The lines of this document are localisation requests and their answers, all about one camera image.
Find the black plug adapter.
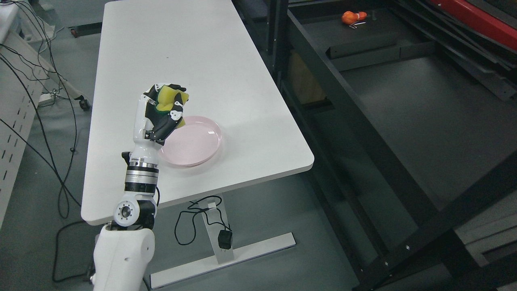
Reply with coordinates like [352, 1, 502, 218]
[217, 230, 233, 250]

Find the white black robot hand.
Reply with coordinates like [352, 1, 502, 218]
[126, 83, 187, 167]

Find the black metal shelf rack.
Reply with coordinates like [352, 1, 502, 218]
[232, 0, 517, 291]

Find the green yellow sponge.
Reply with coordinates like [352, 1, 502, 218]
[155, 85, 189, 128]

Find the white power strip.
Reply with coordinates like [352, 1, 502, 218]
[38, 93, 59, 108]

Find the pink plate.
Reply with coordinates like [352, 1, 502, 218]
[159, 116, 222, 167]

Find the white table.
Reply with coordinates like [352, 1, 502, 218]
[81, 0, 315, 226]

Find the orange toy on shelf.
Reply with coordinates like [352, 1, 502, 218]
[341, 11, 368, 28]

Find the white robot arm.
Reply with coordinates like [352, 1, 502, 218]
[92, 150, 159, 291]

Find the white side desk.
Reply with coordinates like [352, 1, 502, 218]
[0, 3, 46, 223]

